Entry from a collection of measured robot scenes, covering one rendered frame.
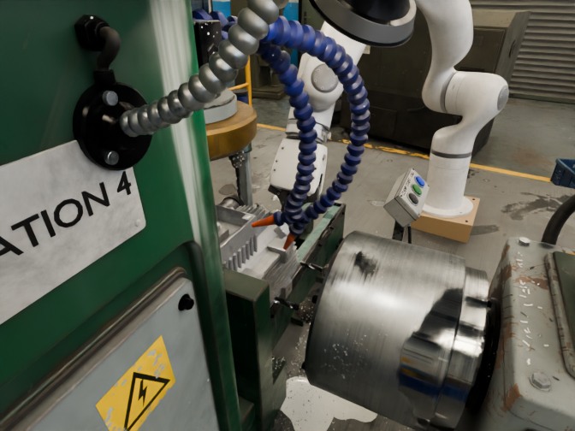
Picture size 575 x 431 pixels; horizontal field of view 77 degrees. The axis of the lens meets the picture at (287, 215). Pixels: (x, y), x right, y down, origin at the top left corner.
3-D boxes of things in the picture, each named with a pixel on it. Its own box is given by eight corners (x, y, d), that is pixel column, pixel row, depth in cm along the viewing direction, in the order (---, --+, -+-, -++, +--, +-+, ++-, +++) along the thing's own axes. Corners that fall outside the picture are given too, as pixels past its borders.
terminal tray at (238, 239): (220, 291, 57) (216, 254, 53) (168, 270, 61) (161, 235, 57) (260, 250, 66) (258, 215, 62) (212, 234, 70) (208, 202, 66)
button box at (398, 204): (402, 228, 84) (421, 216, 81) (382, 206, 84) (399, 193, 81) (415, 197, 97) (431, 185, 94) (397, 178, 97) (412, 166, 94)
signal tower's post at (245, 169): (250, 217, 127) (242, 95, 105) (231, 212, 130) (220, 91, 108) (261, 207, 133) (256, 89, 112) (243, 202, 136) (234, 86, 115)
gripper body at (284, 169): (335, 144, 73) (323, 197, 74) (289, 136, 77) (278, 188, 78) (324, 135, 66) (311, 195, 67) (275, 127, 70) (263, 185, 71)
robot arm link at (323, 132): (335, 133, 74) (333, 148, 74) (296, 127, 77) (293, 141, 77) (324, 123, 66) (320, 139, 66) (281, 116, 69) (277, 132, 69)
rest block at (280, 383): (272, 424, 66) (270, 384, 60) (240, 408, 69) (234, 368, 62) (287, 396, 71) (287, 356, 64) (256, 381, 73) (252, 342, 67)
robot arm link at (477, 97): (443, 144, 122) (455, 67, 111) (500, 156, 109) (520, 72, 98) (423, 152, 116) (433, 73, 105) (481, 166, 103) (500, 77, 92)
